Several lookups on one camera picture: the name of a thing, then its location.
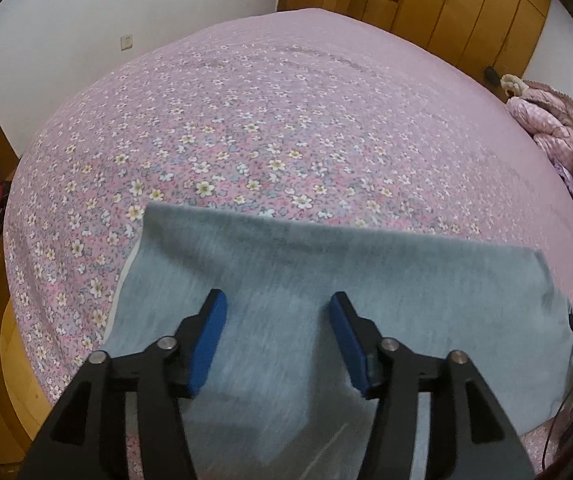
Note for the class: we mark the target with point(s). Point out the bed with pink floral sheet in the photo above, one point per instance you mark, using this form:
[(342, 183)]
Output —
[(291, 110)]

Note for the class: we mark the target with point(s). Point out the pink quilted comforter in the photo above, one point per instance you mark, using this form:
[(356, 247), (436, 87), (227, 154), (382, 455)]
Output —
[(566, 130)]

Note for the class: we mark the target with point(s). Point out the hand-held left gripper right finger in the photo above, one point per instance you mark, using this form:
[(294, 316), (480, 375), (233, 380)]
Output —
[(354, 345)]

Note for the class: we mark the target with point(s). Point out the beige plush toy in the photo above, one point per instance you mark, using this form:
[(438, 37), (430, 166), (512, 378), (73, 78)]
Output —
[(512, 85)]

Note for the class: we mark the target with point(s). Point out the white wall socket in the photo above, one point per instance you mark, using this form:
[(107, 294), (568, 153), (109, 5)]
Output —
[(126, 42)]

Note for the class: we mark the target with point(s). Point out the wooden wardrobe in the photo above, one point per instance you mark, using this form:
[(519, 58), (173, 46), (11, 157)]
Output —
[(466, 5)]

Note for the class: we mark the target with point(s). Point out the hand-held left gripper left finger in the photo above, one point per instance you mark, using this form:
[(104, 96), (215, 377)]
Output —
[(209, 345)]

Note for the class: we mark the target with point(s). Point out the small black device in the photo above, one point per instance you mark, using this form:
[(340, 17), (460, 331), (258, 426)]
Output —
[(491, 76)]

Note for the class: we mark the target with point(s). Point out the grey pants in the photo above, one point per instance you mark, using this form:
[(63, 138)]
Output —
[(416, 285)]

